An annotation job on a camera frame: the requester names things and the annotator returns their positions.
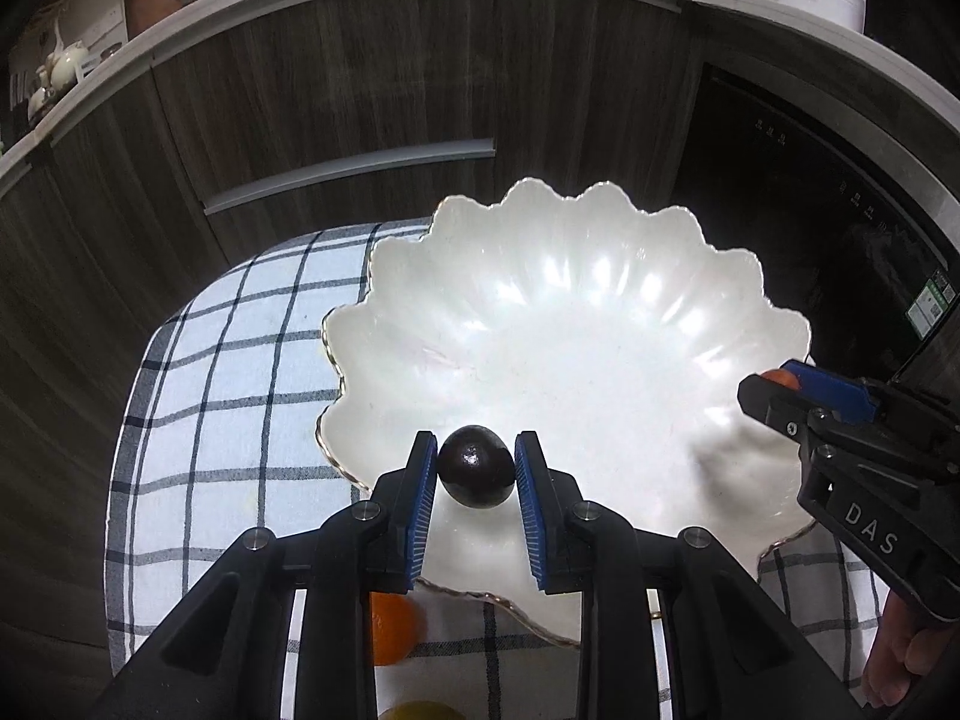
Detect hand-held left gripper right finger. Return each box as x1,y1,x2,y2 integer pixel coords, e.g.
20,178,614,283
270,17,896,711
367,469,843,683
514,431,863,720

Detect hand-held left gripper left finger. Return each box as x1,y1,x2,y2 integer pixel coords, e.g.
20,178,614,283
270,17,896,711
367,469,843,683
90,431,438,720

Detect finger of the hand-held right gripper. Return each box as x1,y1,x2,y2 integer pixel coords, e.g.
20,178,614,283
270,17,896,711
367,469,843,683
739,373,833,451
784,360,882,425

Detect large orange mandarin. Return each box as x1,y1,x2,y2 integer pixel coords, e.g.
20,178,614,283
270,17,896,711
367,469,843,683
370,591,421,667

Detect white scalloped bowl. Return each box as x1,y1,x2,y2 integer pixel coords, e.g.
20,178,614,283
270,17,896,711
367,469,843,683
321,176,812,650

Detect yellow green apple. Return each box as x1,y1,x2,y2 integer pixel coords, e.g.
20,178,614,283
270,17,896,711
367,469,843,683
377,700,470,720

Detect person's right hand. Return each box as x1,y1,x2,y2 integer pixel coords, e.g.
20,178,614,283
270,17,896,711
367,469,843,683
861,589,957,706

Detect green sticker label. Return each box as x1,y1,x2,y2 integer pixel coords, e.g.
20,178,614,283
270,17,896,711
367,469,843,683
904,266,952,338

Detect black dishwasher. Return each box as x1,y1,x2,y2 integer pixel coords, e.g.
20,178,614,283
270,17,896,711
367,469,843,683
667,60,957,391

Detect blue white checked cloth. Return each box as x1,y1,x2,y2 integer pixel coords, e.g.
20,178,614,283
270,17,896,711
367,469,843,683
105,217,893,720

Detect grey kitchen countertop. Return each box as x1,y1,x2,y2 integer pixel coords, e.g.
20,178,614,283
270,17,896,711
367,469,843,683
0,0,960,188

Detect dark wood kitchen cabinets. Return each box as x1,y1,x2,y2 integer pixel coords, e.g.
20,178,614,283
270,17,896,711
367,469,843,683
0,0,960,646

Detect white teapot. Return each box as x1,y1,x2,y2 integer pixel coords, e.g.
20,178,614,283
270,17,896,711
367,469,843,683
49,41,92,87

